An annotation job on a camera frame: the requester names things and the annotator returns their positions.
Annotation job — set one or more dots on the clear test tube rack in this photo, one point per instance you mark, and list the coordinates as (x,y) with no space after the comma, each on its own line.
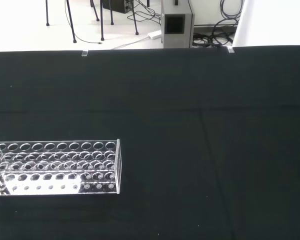
(65,186)

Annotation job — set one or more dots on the black bench cloth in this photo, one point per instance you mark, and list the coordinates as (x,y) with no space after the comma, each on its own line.
(180,140)

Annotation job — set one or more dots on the white power strip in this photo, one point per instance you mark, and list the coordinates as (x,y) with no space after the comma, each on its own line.
(155,35)

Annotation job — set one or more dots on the grey metal box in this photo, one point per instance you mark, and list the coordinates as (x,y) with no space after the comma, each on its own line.
(173,37)

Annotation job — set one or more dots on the clear cloth clip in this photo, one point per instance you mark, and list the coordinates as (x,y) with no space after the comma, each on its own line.
(230,49)
(85,53)

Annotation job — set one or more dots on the black tripod leg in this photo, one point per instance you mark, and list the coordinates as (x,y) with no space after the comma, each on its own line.
(47,15)
(71,27)
(135,22)
(102,25)
(96,12)
(111,15)

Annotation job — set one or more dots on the dark device box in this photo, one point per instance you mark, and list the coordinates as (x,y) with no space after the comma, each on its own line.
(115,5)

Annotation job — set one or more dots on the large white board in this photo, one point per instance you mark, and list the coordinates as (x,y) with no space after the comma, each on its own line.
(272,22)

